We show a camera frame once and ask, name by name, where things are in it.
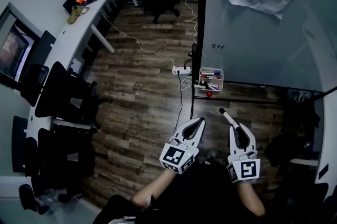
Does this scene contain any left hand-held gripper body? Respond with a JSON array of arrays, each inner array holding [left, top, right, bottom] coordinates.
[[159, 136, 200, 175]]

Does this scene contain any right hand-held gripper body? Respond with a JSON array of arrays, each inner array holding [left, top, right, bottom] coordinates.
[[226, 150, 261, 184]]

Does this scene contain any black-capped white whiteboard marker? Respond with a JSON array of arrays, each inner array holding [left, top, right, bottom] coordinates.
[[219, 107, 242, 130]]

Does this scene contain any person's left forearm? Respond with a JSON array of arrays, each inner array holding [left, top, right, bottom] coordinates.
[[131, 169, 176, 209]]

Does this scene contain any person's right forearm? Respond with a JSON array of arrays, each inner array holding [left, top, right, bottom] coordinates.
[[236, 180, 265, 217]]

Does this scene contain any white marker tray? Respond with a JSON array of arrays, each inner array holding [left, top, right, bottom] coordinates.
[[199, 67, 224, 92]]

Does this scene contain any black-framed glass whiteboard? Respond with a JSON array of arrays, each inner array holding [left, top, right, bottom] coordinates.
[[189, 0, 337, 121]]

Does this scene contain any person's shoe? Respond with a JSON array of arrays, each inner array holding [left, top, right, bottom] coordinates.
[[205, 148, 219, 165]]

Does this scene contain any person's black clothing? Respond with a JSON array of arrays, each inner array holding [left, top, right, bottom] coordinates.
[[92, 161, 266, 224]]

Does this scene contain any white power strip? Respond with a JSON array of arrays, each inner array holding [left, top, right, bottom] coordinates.
[[172, 65, 192, 76]]

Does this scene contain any grey plastic bag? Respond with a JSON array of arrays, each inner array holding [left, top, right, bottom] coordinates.
[[288, 89, 313, 103]]

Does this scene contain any short white desk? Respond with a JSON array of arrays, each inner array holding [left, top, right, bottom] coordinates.
[[314, 91, 337, 202]]

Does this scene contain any black mesh office chair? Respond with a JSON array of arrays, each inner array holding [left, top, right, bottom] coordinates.
[[20, 64, 50, 107], [18, 125, 95, 213], [34, 61, 114, 130]]

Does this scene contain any clear plastic bag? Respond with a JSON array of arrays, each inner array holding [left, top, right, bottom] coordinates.
[[35, 190, 60, 210]]

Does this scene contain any long white desk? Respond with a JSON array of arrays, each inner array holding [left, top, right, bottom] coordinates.
[[23, 0, 139, 145]]

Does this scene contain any olive cloth bag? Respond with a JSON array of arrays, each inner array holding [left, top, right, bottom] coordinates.
[[66, 5, 90, 25]]

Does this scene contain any black cable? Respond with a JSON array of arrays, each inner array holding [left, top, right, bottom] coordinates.
[[172, 72, 185, 131]]

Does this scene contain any coiled white cable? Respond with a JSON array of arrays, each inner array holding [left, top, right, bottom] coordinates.
[[179, 75, 194, 91]]

